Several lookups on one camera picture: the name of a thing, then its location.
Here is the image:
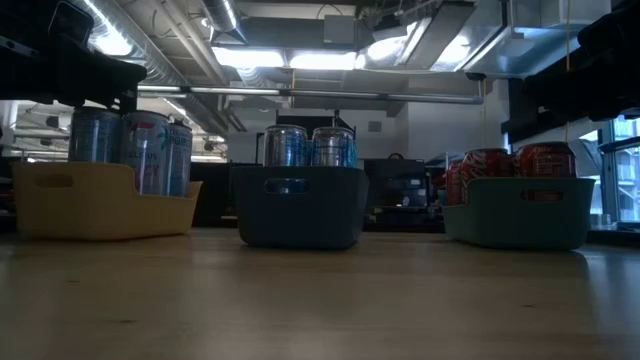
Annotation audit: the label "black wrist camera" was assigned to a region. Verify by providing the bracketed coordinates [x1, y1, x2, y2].
[47, 2, 96, 46]
[577, 10, 640, 57]

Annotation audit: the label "dark blue plastic bin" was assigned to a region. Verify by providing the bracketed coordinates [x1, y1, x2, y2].
[230, 164, 371, 250]

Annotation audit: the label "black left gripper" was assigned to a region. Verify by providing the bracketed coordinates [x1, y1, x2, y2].
[0, 29, 149, 114]

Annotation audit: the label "green plastic bin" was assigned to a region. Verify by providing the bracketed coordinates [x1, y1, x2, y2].
[442, 175, 597, 251]

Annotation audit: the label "grey ceiling box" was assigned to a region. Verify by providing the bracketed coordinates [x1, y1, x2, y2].
[323, 13, 357, 45]

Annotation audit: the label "ceiling light panel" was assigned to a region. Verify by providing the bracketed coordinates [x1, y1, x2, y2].
[212, 46, 359, 71]

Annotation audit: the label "long horizontal ceiling pipe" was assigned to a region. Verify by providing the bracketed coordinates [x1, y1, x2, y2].
[137, 83, 485, 105]

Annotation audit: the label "black countertop appliance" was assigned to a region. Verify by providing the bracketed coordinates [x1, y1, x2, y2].
[363, 152, 435, 226]

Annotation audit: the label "ribbed silver air duct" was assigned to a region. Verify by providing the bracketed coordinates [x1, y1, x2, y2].
[74, 0, 236, 136]

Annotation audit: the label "tall white slim can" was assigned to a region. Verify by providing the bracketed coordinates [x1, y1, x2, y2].
[167, 122, 194, 198]
[119, 110, 172, 197]
[68, 106, 124, 164]

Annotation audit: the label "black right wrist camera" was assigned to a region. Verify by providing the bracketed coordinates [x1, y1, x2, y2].
[577, 10, 640, 57]

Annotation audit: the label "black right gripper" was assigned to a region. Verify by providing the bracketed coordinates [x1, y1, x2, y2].
[521, 52, 640, 122]

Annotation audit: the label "round silver air duct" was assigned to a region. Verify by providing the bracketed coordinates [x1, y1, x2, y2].
[199, 0, 249, 44]

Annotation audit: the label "window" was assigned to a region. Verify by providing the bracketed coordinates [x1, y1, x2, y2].
[597, 115, 640, 224]

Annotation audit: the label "yellow plastic bin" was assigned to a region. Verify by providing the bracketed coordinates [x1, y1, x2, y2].
[12, 160, 204, 241]

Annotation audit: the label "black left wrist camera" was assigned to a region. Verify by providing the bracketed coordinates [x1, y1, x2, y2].
[47, 2, 96, 46]

